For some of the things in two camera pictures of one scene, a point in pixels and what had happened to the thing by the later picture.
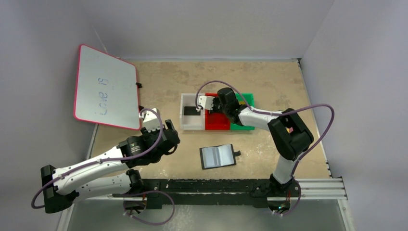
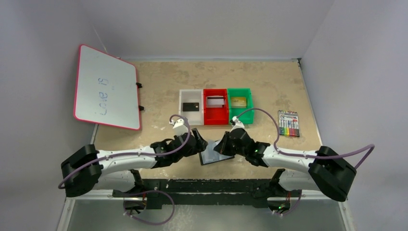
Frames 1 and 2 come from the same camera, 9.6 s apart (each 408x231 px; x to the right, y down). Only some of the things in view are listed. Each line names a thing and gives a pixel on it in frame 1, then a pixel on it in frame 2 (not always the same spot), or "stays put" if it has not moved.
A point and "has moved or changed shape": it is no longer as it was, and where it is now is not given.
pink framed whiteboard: (106, 90) stays put
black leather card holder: (218, 156) has moved or changed shape
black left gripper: (166, 135) to (196, 142)
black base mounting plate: (210, 193) stays put
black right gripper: (213, 105) to (228, 142)
